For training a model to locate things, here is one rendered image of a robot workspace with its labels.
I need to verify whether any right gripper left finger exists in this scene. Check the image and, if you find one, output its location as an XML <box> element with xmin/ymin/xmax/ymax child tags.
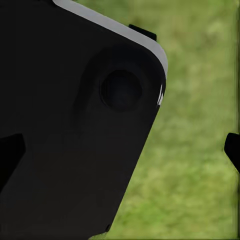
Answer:
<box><xmin>0</xmin><ymin>133</ymin><xmax>26</xmax><ymax>193</ymax></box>

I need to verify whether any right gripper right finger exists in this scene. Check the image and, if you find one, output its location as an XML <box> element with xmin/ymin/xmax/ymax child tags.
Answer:
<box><xmin>224</xmin><ymin>132</ymin><xmax>240</xmax><ymax>173</ymax></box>

